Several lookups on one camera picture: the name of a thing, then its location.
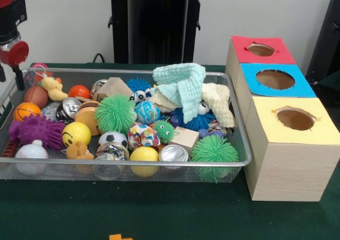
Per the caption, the dark green tablecloth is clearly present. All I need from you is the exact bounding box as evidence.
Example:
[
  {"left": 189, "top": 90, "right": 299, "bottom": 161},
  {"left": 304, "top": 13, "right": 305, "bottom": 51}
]
[{"left": 0, "top": 62, "right": 340, "bottom": 240}]

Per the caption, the clear mesh bin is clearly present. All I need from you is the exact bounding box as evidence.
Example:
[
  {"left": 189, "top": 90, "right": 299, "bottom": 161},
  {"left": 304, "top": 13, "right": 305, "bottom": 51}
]
[{"left": 0, "top": 67, "right": 252, "bottom": 184}]

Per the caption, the yellow smiley ball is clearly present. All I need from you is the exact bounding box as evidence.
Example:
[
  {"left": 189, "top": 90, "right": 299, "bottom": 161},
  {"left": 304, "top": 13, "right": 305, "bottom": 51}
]
[{"left": 62, "top": 122, "right": 92, "bottom": 148}]

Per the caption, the white baseball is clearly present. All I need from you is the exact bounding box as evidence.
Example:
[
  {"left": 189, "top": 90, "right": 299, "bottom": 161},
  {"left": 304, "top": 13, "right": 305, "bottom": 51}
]
[{"left": 14, "top": 140, "right": 48, "bottom": 176}]

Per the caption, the small orange basketball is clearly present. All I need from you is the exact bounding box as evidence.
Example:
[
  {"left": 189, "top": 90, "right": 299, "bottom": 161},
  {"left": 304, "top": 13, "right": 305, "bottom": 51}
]
[{"left": 13, "top": 102, "right": 42, "bottom": 122}]

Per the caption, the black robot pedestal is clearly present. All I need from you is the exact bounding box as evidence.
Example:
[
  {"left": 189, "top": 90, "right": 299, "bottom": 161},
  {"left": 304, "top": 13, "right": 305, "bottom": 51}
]
[{"left": 103, "top": 0, "right": 214, "bottom": 65}]

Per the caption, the cream muslin cloth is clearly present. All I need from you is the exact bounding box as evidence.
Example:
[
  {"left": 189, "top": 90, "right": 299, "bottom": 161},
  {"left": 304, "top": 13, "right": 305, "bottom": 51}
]
[{"left": 148, "top": 82, "right": 236, "bottom": 129}]

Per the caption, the green spiky ball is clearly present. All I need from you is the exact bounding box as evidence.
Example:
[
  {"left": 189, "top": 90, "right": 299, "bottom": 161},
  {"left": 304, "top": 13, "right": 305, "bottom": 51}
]
[
  {"left": 95, "top": 95, "right": 137, "bottom": 135},
  {"left": 191, "top": 135, "right": 240, "bottom": 183}
]

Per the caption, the mint green cloth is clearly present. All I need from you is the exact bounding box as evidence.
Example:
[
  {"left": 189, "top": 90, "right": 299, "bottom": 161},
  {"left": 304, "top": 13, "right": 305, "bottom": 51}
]
[{"left": 152, "top": 63, "right": 206, "bottom": 124}]

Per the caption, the black cable loop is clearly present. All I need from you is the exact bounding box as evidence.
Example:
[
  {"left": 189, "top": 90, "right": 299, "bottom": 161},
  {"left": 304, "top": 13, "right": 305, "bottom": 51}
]
[{"left": 92, "top": 53, "right": 107, "bottom": 64}]

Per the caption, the wooden box with three holes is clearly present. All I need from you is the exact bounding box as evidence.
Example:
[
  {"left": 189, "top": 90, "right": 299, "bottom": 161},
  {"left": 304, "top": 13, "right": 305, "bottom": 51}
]
[{"left": 225, "top": 36, "right": 340, "bottom": 202}]

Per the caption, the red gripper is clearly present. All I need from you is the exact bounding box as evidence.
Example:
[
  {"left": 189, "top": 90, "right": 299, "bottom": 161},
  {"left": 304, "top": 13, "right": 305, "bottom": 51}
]
[{"left": 0, "top": 40, "right": 30, "bottom": 91}]

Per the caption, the purple spiky toy with eyes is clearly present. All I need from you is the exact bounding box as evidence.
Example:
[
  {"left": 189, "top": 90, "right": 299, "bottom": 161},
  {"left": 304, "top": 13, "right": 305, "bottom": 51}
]
[{"left": 8, "top": 114, "right": 65, "bottom": 151}]

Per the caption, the silver can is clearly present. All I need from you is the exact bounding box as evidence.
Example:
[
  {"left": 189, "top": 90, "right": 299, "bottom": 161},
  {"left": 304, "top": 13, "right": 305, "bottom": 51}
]
[{"left": 159, "top": 144, "right": 190, "bottom": 164}]

